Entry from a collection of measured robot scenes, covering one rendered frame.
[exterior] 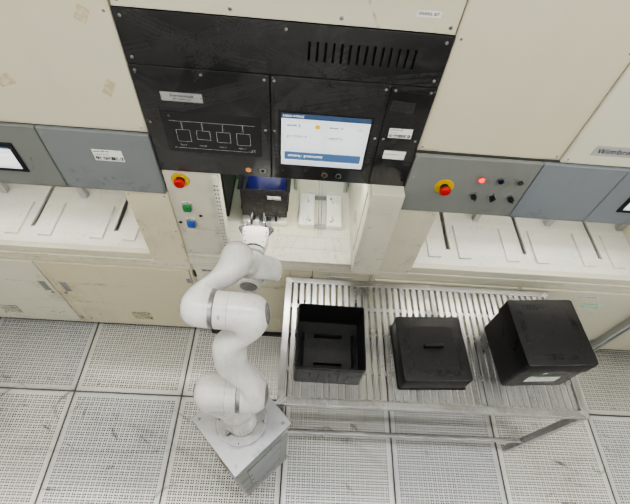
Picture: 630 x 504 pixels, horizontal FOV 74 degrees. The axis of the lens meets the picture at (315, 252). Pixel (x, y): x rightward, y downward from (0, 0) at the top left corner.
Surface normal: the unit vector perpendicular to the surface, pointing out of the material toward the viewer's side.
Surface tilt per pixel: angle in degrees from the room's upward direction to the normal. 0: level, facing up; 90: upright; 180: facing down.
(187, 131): 90
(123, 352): 0
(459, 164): 90
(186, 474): 0
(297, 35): 90
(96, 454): 0
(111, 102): 90
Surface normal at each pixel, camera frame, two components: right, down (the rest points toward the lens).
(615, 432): 0.07, -0.58
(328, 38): -0.03, 0.82
